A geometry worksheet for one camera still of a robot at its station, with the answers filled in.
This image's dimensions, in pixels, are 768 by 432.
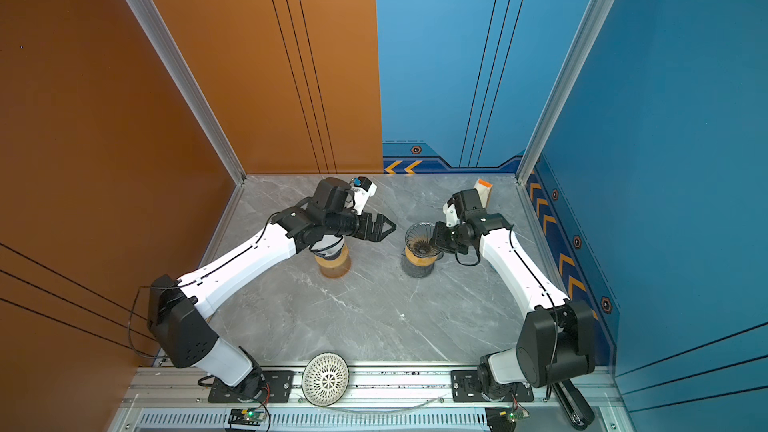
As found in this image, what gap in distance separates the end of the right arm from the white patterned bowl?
0.40 metres

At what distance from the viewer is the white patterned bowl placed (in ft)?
2.38

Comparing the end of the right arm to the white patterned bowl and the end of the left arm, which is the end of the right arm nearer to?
the end of the left arm

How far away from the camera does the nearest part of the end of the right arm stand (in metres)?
0.59

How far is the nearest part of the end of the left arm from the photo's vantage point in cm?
56

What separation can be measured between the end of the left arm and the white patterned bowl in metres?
0.33
